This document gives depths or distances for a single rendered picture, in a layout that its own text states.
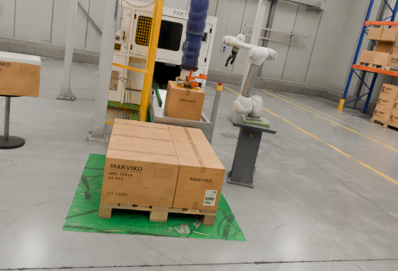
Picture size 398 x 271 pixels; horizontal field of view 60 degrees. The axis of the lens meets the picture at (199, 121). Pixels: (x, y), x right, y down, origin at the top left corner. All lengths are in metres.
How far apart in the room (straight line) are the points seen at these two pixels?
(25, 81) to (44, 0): 8.70
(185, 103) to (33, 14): 9.29
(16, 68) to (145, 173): 1.98
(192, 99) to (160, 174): 1.46
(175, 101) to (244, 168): 1.13
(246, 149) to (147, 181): 1.50
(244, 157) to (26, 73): 2.58
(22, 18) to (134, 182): 10.42
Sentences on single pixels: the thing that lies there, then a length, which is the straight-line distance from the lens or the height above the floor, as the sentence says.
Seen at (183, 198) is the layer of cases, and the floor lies 0.24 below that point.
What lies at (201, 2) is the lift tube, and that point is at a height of 1.97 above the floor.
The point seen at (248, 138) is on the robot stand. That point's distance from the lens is 3.97.
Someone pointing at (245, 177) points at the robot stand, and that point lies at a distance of 4.12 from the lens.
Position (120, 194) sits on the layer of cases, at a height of 0.23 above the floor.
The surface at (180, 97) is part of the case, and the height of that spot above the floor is 0.86.
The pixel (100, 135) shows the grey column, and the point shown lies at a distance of 4.85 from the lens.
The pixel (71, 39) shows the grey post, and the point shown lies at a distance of 6.82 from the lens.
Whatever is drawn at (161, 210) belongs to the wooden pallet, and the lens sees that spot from 3.04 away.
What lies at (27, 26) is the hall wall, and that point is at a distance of 12.83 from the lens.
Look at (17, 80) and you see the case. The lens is 4.18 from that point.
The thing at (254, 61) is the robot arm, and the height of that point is 1.44.
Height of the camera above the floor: 1.59
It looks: 14 degrees down
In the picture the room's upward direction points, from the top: 11 degrees clockwise
